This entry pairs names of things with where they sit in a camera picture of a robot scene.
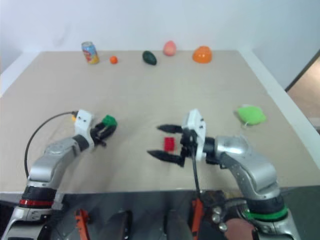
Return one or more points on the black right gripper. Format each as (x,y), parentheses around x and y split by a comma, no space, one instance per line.
(188,144)

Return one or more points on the green cube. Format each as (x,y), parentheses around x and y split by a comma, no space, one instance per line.
(109,120)

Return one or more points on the dark green avocado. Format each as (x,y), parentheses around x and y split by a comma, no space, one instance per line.
(149,57)

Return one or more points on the light green plush toy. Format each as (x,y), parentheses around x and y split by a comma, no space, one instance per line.
(251,114)

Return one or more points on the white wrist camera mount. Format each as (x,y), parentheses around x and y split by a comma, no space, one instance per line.
(83,123)
(197,125)

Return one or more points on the pink peach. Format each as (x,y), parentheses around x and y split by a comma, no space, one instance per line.
(170,48)

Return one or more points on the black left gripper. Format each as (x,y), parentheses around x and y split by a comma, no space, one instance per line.
(97,137)

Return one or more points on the black block with silver knobs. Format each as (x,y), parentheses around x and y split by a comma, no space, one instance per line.
(217,212)

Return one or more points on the small orange fruit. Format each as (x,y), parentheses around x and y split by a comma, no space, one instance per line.
(113,59)

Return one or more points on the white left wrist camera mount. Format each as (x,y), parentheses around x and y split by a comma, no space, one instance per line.
(83,123)

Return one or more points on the colourful soda can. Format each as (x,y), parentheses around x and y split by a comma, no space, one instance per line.
(90,53)

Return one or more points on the orange black robot part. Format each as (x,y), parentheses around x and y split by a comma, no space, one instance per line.
(197,217)
(81,222)

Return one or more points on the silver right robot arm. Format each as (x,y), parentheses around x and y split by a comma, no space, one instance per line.
(252,170)

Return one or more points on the orange half sphere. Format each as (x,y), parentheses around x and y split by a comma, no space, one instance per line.
(202,55)

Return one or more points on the red cube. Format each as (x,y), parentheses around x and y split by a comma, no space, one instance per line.
(170,144)

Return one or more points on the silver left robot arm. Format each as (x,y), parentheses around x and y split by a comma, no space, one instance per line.
(47,160)

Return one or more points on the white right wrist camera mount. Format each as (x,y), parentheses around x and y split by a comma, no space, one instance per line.
(197,125)

